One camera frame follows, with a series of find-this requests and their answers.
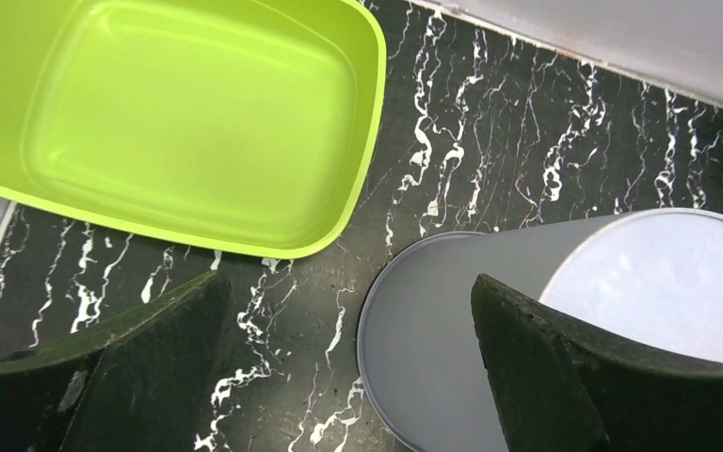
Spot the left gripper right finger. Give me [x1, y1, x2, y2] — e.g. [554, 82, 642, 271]
[471, 274, 723, 451]

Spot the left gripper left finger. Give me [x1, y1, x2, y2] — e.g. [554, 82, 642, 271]
[0, 271, 232, 451]

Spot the grey plastic bucket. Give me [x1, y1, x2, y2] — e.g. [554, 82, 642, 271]
[357, 208, 723, 451]

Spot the green plastic tub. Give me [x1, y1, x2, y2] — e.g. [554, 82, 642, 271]
[0, 1, 387, 259]

